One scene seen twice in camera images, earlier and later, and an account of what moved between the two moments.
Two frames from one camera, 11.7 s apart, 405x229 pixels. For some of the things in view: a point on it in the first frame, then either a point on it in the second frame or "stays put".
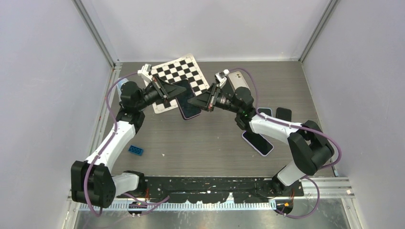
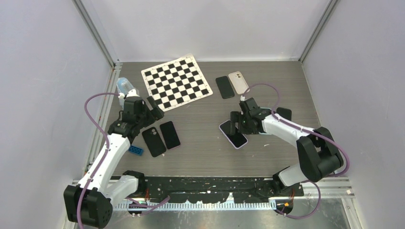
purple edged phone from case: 188,110 to 170,135
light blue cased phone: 267,111 stays put
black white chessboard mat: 182,68 stays put
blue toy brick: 135,150 stays put
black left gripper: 165,90 to 155,114
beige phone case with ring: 237,80 stays put
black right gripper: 208,100 to 236,117
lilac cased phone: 258,142 to 237,140
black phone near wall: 284,114 stays put
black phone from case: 228,88 stays put
